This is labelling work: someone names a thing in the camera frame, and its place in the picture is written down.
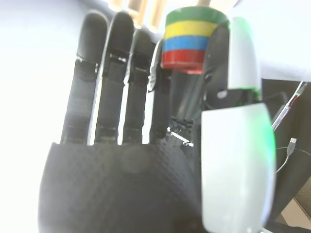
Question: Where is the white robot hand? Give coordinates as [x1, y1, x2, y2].
[37, 11, 278, 233]

